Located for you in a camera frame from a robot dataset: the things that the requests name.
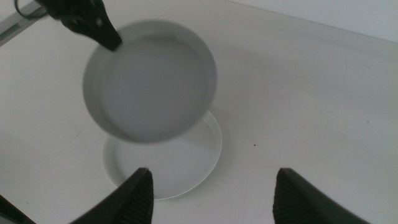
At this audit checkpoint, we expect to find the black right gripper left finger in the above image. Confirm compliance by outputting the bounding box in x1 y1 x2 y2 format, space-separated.
70 167 155 224

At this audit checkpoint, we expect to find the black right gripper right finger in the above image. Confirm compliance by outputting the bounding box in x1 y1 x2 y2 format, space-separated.
272 167 371 224

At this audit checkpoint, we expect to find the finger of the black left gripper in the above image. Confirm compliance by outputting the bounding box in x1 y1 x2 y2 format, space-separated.
74 15 123 52

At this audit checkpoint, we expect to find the white shallow bowl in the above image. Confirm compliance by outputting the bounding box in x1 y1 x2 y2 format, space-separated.
101 110 223 201

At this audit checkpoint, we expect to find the grey shallow bowl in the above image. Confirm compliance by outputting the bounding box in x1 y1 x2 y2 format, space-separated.
81 19 218 144

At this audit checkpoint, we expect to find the pale green shallow bowl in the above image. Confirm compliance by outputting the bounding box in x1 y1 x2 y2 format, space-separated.
154 179 216 202

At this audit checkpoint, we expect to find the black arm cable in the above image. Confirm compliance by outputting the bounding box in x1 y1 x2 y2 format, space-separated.
13 0 35 19

